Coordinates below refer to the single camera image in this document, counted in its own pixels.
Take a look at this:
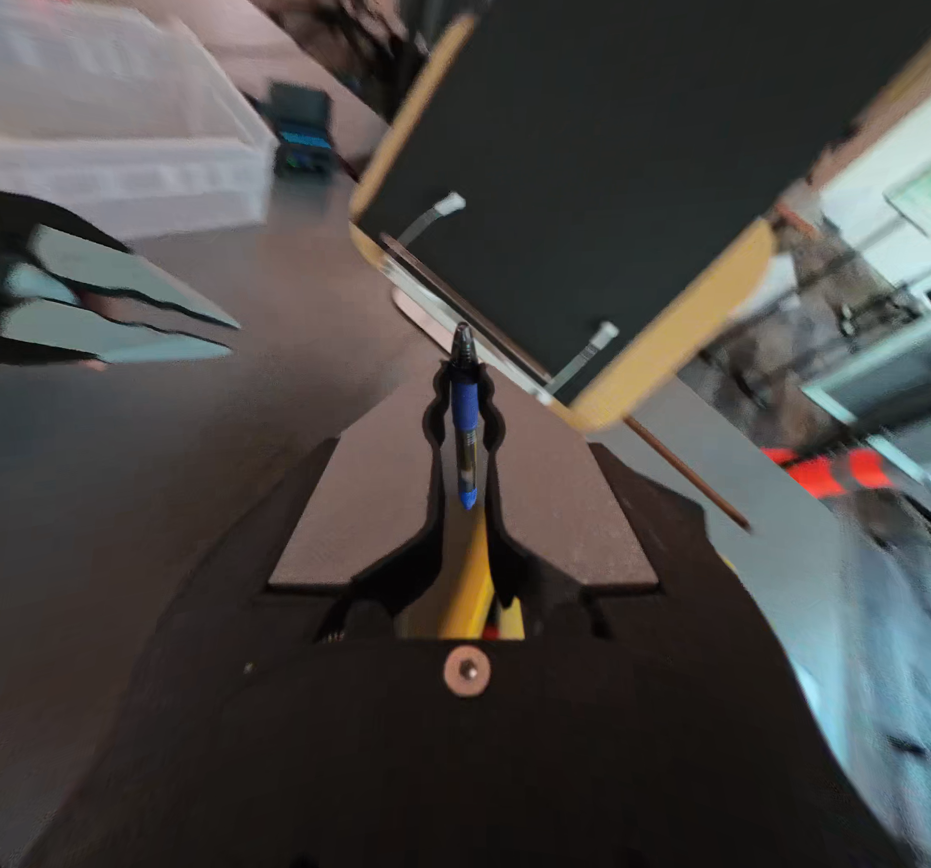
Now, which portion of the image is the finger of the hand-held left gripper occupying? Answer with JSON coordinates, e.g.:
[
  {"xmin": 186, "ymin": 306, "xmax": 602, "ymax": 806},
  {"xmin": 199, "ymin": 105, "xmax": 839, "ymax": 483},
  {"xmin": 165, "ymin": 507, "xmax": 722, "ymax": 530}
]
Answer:
[
  {"xmin": 0, "ymin": 224, "xmax": 242, "ymax": 331},
  {"xmin": 0, "ymin": 297, "xmax": 235, "ymax": 367}
]

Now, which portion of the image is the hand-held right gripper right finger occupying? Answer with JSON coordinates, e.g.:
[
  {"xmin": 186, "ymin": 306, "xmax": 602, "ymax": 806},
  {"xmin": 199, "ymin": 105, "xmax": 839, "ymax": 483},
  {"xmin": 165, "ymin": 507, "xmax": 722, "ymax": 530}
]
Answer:
[{"xmin": 480, "ymin": 365, "xmax": 660, "ymax": 607}]

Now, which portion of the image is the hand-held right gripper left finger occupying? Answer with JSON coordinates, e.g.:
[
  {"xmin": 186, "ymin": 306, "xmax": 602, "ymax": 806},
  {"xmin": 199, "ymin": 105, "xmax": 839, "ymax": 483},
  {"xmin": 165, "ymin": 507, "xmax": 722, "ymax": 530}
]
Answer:
[{"xmin": 266, "ymin": 362, "xmax": 449, "ymax": 620}]

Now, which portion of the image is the clear plastic bin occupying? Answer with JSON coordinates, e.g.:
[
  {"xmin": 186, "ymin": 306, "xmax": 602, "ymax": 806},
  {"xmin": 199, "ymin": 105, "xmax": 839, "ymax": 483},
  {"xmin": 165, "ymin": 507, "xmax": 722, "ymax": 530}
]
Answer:
[{"xmin": 0, "ymin": 0, "xmax": 279, "ymax": 242}]

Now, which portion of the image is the blue pen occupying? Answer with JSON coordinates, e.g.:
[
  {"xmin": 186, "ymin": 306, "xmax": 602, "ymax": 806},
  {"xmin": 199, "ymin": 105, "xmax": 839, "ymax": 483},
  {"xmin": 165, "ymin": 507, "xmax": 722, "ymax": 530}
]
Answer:
[{"xmin": 447, "ymin": 322, "xmax": 482, "ymax": 513}]

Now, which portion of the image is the thin brown rod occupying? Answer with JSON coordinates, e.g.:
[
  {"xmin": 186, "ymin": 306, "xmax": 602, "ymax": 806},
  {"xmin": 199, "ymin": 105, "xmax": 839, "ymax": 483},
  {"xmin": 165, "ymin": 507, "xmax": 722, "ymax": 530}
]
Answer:
[{"xmin": 624, "ymin": 413, "xmax": 752, "ymax": 533}]

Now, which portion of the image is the white board stand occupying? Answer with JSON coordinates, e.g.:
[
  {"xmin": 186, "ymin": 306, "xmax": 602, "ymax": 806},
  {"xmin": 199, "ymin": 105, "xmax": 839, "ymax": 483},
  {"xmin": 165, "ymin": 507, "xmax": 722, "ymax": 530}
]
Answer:
[{"xmin": 378, "ymin": 190, "xmax": 621, "ymax": 405}]

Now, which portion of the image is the black label printer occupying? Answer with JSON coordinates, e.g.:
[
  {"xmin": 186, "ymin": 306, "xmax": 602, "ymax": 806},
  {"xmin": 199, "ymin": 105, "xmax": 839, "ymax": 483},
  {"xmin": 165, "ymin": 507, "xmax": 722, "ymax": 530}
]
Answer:
[{"xmin": 265, "ymin": 81, "xmax": 337, "ymax": 179}]

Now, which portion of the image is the red orange item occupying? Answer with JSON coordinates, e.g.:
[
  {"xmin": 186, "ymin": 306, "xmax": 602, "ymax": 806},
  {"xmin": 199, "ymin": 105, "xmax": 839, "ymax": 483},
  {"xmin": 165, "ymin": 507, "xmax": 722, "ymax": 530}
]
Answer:
[{"xmin": 760, "ymin": 446, "xmax": 894, "ymax": 499}]

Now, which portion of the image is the pale blue cloth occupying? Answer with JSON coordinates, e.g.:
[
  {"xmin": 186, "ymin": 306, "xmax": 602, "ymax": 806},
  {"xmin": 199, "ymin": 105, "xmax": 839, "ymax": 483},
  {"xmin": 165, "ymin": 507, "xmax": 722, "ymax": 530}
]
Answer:
[{"xmin": 789, "ymin": 512, "xmax": 931, "ymax": 868}]

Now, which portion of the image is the black board with wooden edge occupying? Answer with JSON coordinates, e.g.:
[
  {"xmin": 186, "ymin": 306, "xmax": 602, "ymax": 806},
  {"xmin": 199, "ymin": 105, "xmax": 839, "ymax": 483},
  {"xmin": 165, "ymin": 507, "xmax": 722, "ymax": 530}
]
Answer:
[{"xmin": 348, "ymin": 0, "xmax": 931, "ymax": 434}]

